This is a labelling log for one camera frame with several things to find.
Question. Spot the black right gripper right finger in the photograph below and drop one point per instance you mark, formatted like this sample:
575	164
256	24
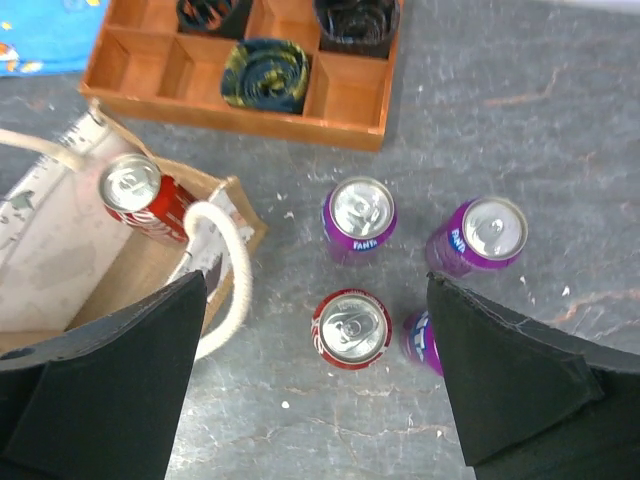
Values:
531	401

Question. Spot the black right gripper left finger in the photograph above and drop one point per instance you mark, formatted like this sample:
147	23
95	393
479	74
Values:
103	400

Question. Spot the purple soda can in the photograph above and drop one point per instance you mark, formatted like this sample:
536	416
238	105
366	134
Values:
484	234
359	215
418	341

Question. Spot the burlap canvas tote bag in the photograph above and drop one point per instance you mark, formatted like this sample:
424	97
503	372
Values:
66	262

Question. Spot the red soda can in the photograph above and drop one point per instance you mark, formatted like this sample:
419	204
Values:
136	192
351	329

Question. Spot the red soda can back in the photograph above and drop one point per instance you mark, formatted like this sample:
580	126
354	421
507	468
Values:
136	192

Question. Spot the wooden compartment tray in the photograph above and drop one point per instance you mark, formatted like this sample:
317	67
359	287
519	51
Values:
143	67

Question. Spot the dark rolled sock front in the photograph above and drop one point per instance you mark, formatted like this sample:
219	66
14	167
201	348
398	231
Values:
266	74

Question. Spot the dark rolled sock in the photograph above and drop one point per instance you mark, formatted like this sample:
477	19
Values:
365	27
266	74
217	18

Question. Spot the blue space-print cloth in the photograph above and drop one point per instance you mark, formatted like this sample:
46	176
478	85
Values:
48	37

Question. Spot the dark rolled sock middle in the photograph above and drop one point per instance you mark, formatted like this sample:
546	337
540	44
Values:
217	18

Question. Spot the dark rolled sock right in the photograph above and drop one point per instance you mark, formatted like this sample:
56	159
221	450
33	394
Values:
365	27

